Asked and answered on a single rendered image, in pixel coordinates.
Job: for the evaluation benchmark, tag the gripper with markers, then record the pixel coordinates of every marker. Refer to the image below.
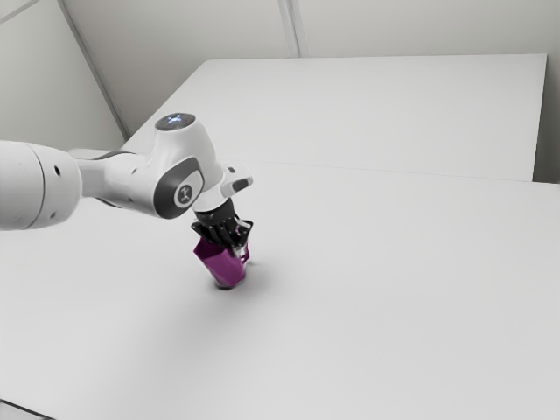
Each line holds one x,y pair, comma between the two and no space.
217,226

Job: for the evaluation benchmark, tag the purple faceted mug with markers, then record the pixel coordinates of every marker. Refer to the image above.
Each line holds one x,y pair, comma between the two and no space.
221,264

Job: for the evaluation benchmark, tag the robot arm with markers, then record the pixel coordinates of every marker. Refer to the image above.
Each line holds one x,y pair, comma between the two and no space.
131,179

